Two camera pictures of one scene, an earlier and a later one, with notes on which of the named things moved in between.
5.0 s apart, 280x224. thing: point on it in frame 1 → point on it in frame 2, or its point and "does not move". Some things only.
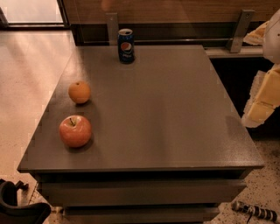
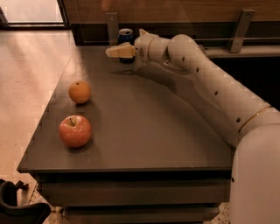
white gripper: x=273 y=39 → x=143 y=46
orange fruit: x=79 y=92 does not move
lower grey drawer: x=142 y=214 does not move
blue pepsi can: x=126 y=45 does not move
